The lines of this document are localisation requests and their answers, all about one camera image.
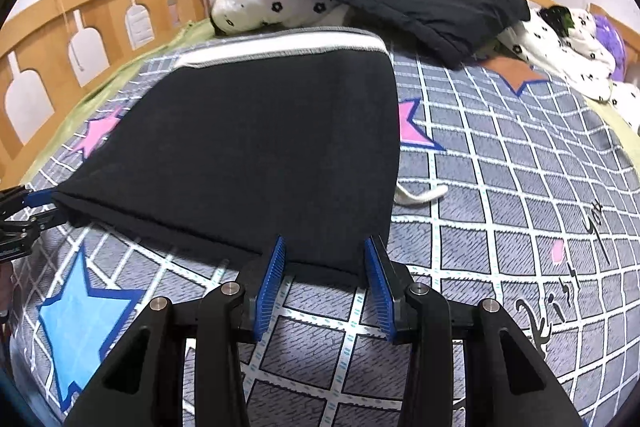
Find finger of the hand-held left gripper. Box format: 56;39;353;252
0;205;69;241
0;187;59;210

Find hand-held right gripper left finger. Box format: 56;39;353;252
65;234;289;427

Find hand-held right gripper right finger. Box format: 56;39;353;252
363;234;584;427

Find black pants with white waistband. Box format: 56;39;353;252
52;27;449;289

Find grey plaid star-print bedsheet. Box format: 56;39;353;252
10;27;640;427

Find dark green cloth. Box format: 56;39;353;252
541;6;577;35

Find purple plush pillow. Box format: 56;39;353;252
590;13;629;84

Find wooden bed frame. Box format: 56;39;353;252
0;0;207;190

